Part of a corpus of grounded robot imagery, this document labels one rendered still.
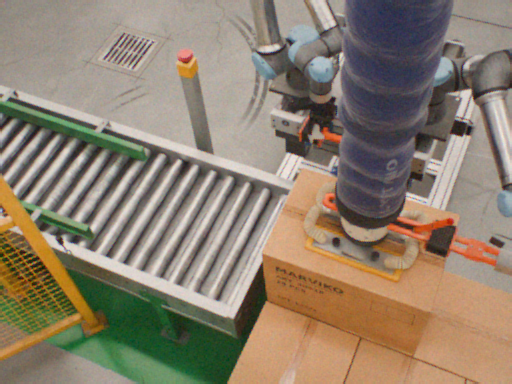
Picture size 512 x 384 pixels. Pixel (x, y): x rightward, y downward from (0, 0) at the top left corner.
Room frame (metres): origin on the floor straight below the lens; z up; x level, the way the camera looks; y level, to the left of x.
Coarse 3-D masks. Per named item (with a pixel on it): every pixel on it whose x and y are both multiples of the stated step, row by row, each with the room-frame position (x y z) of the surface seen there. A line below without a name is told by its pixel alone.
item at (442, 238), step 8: (432, 232) 1.02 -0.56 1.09; (440, 232) 1.01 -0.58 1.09; (448, 232) 1.01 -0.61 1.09; (456, 232) 1.00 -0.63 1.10; (432, 240) 0.99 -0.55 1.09; (440, 240) 0.98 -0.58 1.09; (448, 240) 0.98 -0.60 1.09; (424, 248) 0.98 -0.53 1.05; (432, 248) 0.97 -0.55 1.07; (440, 248) 0.95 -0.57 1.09; (448, 248) 0.95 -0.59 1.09; (448, 256) 0.94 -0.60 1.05
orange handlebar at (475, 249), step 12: (324, 204) 1.18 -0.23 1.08; (396, 228) 1.05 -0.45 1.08; (420, 240) 1.00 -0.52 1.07; (456, 240) 0.98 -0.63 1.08; (468, 240) 0.98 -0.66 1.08; (456, 252) 0.94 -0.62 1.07; (468, 252) 0.93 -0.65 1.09; (480, 252) 0.93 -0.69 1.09; (492, 252) 0.93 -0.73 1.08; (492, 264) 0.89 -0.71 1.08
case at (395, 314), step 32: (288, 224) 1.20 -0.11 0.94; (320, 224) 1.18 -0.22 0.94; (288, 256) 1.07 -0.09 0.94; (320, 256) 1.06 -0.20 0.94; (288, 288) 1.05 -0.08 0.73; (320, 288) 0.99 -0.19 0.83; (352, 288) 0.93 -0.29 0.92; (384, 288) 0.91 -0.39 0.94; (416, 288) 0.89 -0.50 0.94; (352, 320) 0.93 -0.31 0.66; (384, 320) 0.87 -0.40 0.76; (416, 320) 0.82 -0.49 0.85
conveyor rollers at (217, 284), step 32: (32, 128) 2.18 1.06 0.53; (0, 160) 1.99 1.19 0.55; (64, 160) 1.95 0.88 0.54; (96, 160) 1.92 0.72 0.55; (160, 160) 1.87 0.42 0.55; (32, 192) 1.78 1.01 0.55; (64, 192) 1.78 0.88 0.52; (96, 192) 1.73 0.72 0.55; (160, 192) 1.69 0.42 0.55; (224, 192) 1.65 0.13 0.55; (96, 224) 1.56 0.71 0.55; (160, 224) 1.52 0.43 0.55; (224, 224) 1.48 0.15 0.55; (160, 256) 1.36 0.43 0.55; (192, 256) 1.35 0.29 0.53; (256, 256) 1.30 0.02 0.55; (192, 288) 1.19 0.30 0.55
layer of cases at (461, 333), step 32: (448, 288) 1.06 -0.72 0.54; (480, 288) 1.04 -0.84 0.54; (288, 320) 1.00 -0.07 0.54; (320, 320) 0.99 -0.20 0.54; (448, 320) 0.93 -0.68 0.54; (480, 320) 0.91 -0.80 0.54; (256, 352) 0.89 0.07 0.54; (288, 352) 0.87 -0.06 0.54; (320, 352) 0.86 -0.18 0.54; (352, 352) 0.85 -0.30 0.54; (384, 352) 0.83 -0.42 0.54; (416, 352) 0.82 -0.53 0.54; (448, 352) 0.80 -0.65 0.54; (480, 352) 0.79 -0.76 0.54
